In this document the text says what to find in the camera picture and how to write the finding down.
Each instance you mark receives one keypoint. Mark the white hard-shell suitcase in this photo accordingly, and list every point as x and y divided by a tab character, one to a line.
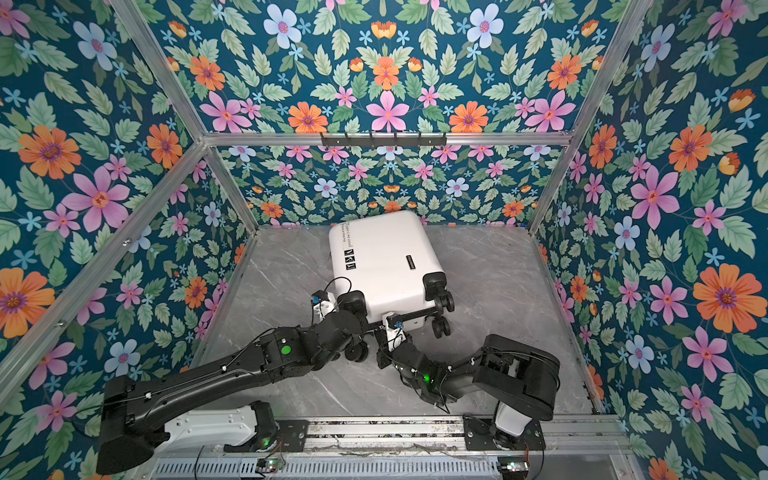
386	265

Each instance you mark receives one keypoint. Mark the black hook rail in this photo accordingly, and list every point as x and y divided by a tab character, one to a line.
371	140

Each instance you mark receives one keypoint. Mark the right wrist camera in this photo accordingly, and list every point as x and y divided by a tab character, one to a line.
394	331

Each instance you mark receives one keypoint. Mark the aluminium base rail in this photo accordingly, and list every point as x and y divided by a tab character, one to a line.
368	438

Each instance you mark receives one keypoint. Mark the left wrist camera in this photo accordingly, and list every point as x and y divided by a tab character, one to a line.
322	303

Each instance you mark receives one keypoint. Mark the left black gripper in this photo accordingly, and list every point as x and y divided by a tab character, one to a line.
359	337

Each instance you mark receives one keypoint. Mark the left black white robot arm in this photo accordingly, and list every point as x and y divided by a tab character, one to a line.
134	413

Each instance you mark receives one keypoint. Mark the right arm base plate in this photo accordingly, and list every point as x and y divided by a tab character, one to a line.
482	434

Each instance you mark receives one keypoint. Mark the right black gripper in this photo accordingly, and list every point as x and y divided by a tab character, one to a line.
384	361

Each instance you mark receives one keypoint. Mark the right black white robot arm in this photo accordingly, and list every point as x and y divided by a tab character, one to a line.
523	379

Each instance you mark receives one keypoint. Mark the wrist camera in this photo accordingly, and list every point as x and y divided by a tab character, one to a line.
322	303
394	331

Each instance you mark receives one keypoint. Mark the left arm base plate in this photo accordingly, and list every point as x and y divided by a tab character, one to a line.
288	436

